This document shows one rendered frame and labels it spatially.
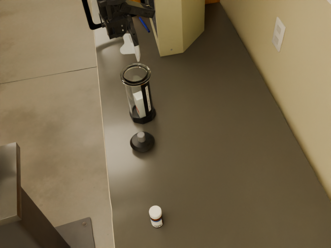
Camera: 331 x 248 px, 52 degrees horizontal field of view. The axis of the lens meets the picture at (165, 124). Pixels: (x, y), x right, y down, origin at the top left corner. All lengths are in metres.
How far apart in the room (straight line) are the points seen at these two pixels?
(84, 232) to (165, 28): 1.30
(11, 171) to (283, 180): 0.97
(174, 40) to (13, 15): 2.82
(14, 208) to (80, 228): 0.98
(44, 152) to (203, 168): 1.62
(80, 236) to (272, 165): 1.33
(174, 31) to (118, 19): 0.56
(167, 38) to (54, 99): 1.59
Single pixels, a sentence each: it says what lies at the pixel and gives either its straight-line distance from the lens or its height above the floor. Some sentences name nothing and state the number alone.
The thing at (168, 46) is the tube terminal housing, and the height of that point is 0.99.
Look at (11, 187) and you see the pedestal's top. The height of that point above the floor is 0.94.
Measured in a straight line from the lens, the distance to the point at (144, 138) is 1.23.
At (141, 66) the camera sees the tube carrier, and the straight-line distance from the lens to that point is 1.24.
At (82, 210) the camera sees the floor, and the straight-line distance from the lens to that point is 2.27.
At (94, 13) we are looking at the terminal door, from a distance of 1.73.
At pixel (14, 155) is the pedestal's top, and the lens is 1.41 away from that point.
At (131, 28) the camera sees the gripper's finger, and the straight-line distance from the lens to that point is 1.04.
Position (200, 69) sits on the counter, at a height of 0.94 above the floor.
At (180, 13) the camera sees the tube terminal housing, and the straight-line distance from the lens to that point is 1.51.
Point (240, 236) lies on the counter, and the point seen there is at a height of 0.94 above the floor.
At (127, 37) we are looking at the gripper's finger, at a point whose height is 1.35.
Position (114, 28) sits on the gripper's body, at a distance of 1.04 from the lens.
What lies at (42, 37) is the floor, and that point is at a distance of 3.67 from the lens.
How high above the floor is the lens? 1.97
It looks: 51 degrees down
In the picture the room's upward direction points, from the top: 6 degrees counter-clockwise
